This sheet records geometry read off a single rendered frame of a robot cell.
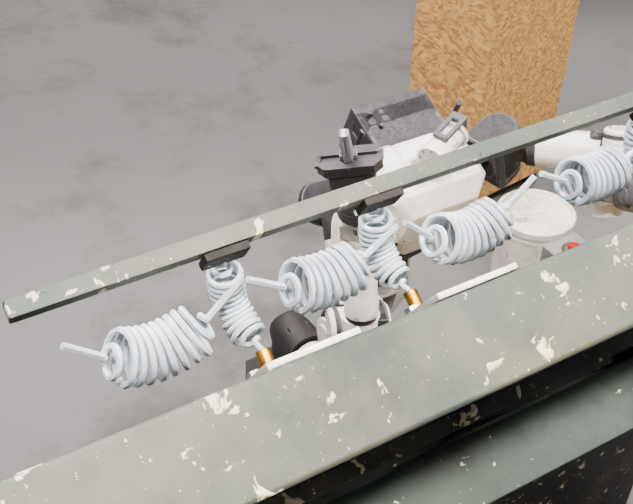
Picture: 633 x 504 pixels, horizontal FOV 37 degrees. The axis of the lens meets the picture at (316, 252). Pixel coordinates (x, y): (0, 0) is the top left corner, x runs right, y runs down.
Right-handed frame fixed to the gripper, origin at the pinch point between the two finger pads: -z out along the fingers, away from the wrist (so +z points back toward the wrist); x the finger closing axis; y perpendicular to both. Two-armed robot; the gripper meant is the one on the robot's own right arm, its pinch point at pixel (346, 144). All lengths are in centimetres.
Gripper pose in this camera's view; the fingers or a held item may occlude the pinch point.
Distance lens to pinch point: 171.6
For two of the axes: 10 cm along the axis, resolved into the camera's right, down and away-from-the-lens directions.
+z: 1.7, 6.2, 7.7
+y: -0.3, 7.8, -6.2
